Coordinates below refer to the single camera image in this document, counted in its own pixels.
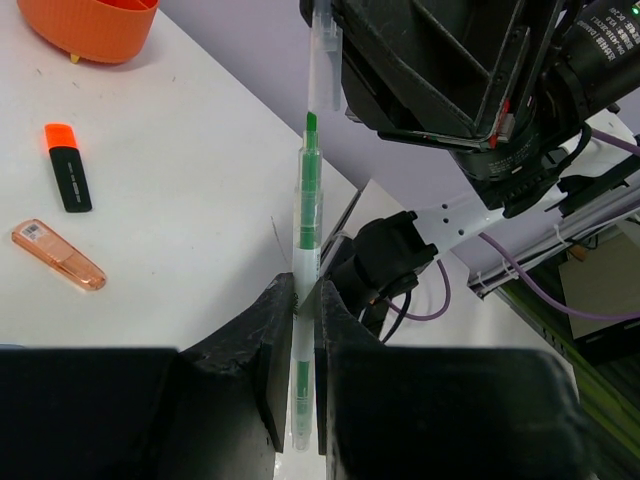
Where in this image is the green slim highlighter pen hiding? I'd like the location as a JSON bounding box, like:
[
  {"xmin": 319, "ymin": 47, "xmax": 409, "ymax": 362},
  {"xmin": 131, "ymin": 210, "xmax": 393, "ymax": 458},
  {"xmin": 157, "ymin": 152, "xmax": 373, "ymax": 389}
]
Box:
[{"xmin": 291, "ymin": 112, "xmax": 323, "ymax": 452}]

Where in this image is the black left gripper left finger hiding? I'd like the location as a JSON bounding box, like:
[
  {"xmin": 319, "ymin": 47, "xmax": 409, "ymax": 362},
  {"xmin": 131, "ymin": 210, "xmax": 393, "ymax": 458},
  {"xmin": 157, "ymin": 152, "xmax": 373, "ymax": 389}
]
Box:
[{"xmin": 1, "ymin": 273, "xmax": 293, "ymax": 479}]

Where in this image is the orange and black highlighter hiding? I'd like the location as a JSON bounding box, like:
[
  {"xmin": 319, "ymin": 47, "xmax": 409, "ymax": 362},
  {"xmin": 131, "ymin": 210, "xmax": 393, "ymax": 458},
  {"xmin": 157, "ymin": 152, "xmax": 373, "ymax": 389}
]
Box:
[{"xmin": 44, "ymin": 123, "xmax": 93, "ymax": 213}]

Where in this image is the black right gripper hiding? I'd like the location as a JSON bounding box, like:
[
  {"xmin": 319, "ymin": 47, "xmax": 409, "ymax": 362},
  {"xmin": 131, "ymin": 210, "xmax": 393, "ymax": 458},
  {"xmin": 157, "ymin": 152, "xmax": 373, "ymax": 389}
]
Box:
[{"xmin": 330, "ymin": 0, "xmax": 563, "ymax": 147}]

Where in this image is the orange round organizer container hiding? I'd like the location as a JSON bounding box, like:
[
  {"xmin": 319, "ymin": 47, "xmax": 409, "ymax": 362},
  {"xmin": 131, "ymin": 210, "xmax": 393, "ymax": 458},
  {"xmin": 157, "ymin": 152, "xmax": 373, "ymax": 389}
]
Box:
[{"xmin": 17, "ymin": 0, "xmax": 159, "ymax": 64}]

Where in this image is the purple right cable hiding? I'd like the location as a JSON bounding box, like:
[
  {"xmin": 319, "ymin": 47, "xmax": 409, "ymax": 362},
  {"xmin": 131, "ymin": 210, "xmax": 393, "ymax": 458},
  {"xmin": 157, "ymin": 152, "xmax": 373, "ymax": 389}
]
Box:
[{"xmin": 379, "ymin": 127, "xmax": 640, "ymax": 346}]

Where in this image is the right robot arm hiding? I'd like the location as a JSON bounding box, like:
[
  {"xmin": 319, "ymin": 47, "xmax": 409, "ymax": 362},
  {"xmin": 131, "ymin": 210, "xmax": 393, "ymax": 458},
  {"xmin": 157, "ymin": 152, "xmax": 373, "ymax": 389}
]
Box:
[{"xmin": 300, "ymin": 1, "xmax": 639, "ymax": 219}]

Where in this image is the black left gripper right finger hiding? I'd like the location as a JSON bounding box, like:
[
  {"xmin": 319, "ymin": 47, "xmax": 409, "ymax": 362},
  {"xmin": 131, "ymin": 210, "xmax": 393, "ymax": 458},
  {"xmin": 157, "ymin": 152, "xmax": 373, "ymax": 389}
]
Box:
[{"xmin": 313, "ymin": 280, "xmax": 593, "ymax": 479}]

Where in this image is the clear green pen cap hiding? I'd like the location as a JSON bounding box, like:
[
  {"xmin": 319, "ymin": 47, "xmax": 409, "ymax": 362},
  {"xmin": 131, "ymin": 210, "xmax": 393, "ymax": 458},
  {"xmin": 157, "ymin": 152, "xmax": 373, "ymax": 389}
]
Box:
[{"xmin": 308, "ymin": 0, "xmax": 343, "ymax": 115}]

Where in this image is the orange translucent case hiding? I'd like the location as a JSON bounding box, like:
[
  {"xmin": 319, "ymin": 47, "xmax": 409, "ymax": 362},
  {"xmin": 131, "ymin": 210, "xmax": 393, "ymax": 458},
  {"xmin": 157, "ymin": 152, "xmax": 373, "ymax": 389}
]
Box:
[{"xmin": 11, "ymin": 219, "xmax": 107, "ymax": 291}]

